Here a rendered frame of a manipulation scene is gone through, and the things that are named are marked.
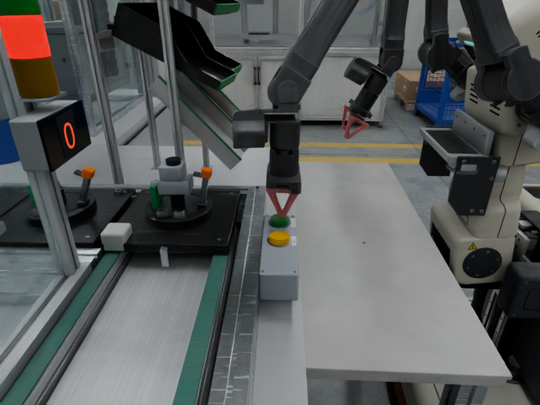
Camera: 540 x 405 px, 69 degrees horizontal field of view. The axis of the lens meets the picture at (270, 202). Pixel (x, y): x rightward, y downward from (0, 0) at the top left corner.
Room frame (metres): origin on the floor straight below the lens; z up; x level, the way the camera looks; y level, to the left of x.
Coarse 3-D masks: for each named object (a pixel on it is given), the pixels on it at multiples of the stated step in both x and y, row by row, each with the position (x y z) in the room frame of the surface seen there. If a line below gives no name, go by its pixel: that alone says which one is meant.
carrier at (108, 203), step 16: (64, 192) 0.75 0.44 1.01; (96, 192) 0.84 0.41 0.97; (112, 192) 0.84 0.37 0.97; (128, 192) 0.84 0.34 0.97; (80, 208) 0.72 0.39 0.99; (96, 208) 0.76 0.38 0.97; (112, 208) 0.76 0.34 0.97; (80, 224) 0.69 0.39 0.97; (96, 224) 0.69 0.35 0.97; (80, 240) 0.63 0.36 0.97; (96, 240) 0.64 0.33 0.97
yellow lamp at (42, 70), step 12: (12, 60) 0.53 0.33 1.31; (24, 60) 0.53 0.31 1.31; (36, 60) 0.53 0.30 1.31; (48, 60) 0.55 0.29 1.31; (24, 72) 0.53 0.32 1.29; (36, 72) 0.53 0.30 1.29; (48, 72) 0.54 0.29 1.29; (24, 84) 0.53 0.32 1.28; (36, 84) 0.53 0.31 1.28; (48, 84) 0.54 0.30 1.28; (24, 96) 0.53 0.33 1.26; (36, 96) 0.53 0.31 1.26; (48, 96) 0.54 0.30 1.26
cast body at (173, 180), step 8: (168, 160) 0.73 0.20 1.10; (176, 160) 0.73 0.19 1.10; (184, 160) 0.76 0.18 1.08; (160, 168) 0.72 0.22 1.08; (168, 168) 0.72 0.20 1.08; (176, 168) 0.72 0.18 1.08; (184, 168) 0.74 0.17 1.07; (160, 176) 0.72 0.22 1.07; (168, 176) 0.72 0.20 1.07; (176, 176) 0.72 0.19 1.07; (184, 176) 0.73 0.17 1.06; (192, 176) 0.75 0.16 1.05; (152, 184) 0.74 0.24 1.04; (160, 184) 0.72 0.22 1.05; (168, 184) 0.72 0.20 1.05; (176, 184) 0.72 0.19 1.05; (184, 184) 0.72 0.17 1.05; (192, 184) 0.75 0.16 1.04; (160, 192) 0.72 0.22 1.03; (168, 192) 0.72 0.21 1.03; (176, 192) 0.72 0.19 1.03; (184, 192) 0.72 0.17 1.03
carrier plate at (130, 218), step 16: (144, 192) 0.84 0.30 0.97; (208, 192) 0.84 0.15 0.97; (224, 192) 0.84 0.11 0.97; (240, 192) 0.85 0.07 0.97; (128, 208) 0.76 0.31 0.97; (144, 208) 0.76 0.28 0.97; (224, 208) 0.76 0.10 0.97; (144, 224) 0.69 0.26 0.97; (208, 224) 0.69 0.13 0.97; (224, 224) 0.69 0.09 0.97; (128, 240) 0.63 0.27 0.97; (144, 240) 0.63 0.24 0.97; (160, 240) 0.63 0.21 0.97; (176, 240) 0.63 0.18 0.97; (192, 240) 0.63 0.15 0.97; (208, 240) 0.63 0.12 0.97; (224, 240) 0.63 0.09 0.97
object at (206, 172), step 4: (204, 168) 0.74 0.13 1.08; (208, 168) 0.74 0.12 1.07; (196, 172) 0.74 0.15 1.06; (204, 172) 0.73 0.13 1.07; (208, 172) 0.73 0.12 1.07; (196, 176) 0.73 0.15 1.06; (200, 176) 0.73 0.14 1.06; (204, 176) 0.73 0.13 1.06; (208, 176) 0.73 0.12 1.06; (204, 180) 0.73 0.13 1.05; (208, 180) 0.74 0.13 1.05; (204, 184) 0.73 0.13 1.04; (204, 188) 0.73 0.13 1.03; (204, 192) 0.73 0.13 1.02; (200, 196) 0.73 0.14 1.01; (204, 196) 0.73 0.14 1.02; (200, 200) 0.73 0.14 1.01; (204, 200) 0.73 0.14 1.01
